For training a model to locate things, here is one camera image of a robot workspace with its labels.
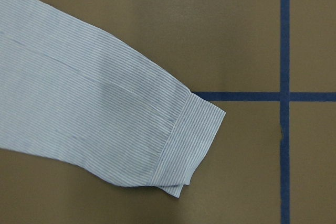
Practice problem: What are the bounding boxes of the light blue striped shirt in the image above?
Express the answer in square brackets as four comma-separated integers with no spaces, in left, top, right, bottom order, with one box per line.
[1,0,225,197]

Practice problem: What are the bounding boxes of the blue tape grid lines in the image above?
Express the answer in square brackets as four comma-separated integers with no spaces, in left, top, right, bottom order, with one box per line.
[195,0,335,223]

